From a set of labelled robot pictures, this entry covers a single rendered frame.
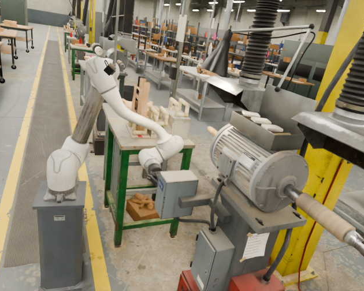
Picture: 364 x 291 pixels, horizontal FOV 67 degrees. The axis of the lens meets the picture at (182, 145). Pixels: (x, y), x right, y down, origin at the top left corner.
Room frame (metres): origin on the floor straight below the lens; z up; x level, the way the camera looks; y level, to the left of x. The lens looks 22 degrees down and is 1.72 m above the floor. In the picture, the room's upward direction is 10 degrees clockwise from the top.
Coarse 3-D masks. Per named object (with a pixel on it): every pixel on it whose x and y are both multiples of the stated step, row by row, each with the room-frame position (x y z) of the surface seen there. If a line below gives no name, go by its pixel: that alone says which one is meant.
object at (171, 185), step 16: (160, 176) 1.08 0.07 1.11; (176, 176) 1.08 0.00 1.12; (192, 176) 1.11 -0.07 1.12; (160, 192) 1.06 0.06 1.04; (176, 192) 1.04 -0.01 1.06; (192, 192) 1.08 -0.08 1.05; (160, 208) 1.04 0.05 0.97; (176, 208) 1.05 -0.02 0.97; (192, 208) 1.09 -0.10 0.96; (208, 224) 0.99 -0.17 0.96
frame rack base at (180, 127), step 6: (168, 120) 2.11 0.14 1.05; (174, 120) 2.01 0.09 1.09; (180, 120) 2.03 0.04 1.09; (186, 120) 2.05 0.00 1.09; (174, 126) 2.02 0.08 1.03; (180, 126) 2.04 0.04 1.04; (186, 126) 2.05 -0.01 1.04; (174, 132) 2.02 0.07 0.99; (180, 132) 2.04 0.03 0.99; (186, 132) 2.06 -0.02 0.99; (186, 138) 2.06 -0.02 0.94
